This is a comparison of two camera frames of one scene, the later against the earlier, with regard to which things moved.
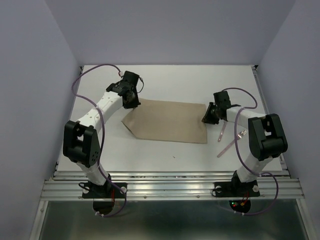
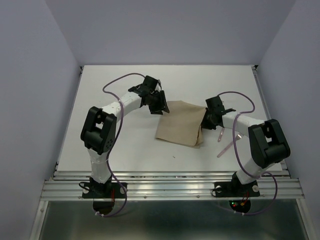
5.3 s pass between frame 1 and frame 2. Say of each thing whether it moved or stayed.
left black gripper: moved
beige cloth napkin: moved
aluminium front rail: stayed
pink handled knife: stayed
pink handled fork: stayed
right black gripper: moved
